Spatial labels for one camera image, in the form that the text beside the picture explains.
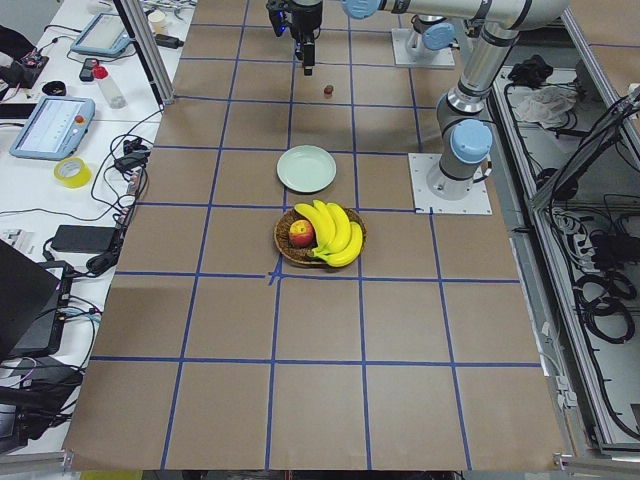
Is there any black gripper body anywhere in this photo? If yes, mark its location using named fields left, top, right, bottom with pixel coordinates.
left=266, top=0, right=320, bottom=68

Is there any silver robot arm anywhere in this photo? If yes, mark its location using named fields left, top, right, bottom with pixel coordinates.
left=342, top=1, right=569, bottom=183
left=266, top=0, right=323, bottom=76

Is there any light green plate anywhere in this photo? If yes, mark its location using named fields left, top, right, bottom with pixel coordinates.
left=276, top=145, right=337, bottom=193

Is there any paper cup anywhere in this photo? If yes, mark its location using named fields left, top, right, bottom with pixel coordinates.
left=147, top=10, right=167, bottom=35

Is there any red yellow apple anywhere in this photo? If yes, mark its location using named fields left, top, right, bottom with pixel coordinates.
left=288, top=219, right=315, bottom=248

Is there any yellow banana bunch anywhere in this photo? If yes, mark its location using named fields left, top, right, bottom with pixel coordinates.
left=294, top=200, right=365, bottom=268

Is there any brown wicker basket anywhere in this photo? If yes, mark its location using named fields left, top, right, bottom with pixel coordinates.
left=274, top=207, right=367, bottom=268

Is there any clear bottle red cap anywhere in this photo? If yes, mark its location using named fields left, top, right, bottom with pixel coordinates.
left=92, top=64, right=127, bottom=109

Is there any far blue teach pendant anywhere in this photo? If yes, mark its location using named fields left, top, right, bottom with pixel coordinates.
left=70, top=13, right=131, bottom=58

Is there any blue teach pendant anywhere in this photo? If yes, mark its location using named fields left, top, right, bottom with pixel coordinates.
left=9, top=96, right=95, bottom=161
left=70, top=13, right=131, bottom=58

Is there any white crumpled cloth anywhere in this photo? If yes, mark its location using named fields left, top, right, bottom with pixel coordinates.
left=515, top=86, right=578, bottom=128

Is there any yellow tape roll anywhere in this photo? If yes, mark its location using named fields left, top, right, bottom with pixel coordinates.
left=53, top=157, right=92, bottom=189

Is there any near blue teach pendant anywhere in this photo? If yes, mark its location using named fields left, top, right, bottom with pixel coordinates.
left=9, top=96, right=95, bottom=161

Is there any black power adapter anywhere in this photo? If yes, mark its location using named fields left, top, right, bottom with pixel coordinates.
left=51, top=225, right=117, bottom=253

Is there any black laptop computer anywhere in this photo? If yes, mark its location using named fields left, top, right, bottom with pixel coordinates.
left=1, top=242, right=72, bottom=360

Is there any aluminium frame post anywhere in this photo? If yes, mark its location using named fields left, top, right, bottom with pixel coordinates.
left=114, top=0, right=174, bottom=106

